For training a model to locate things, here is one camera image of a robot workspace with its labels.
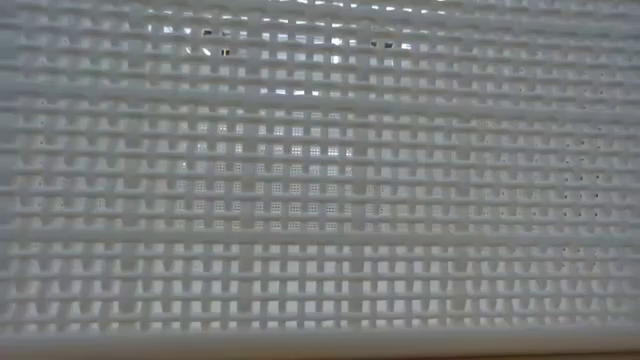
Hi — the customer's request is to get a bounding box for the white plastic woven basket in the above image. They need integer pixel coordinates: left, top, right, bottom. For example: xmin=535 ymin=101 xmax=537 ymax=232
xmin=0 ymin=0 xmax=640 ymax=357

